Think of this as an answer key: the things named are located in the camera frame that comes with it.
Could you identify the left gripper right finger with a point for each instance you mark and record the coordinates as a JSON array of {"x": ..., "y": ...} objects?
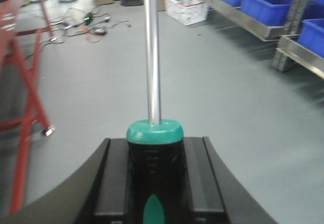
[{"x": 214, "y": 195}]

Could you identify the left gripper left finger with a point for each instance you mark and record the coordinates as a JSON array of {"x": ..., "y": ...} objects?
[{"x": 108, "y": 200}]

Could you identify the white plastic basket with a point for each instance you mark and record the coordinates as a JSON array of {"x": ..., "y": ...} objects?
[{"x": 187, "y": 12}]

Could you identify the steel shelf rack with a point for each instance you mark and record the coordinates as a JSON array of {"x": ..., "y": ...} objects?
[{"x": 277, "y": 21}]

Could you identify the red metal frame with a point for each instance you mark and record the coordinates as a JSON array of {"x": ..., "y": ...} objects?
[{"x": 11, "y": 53}]

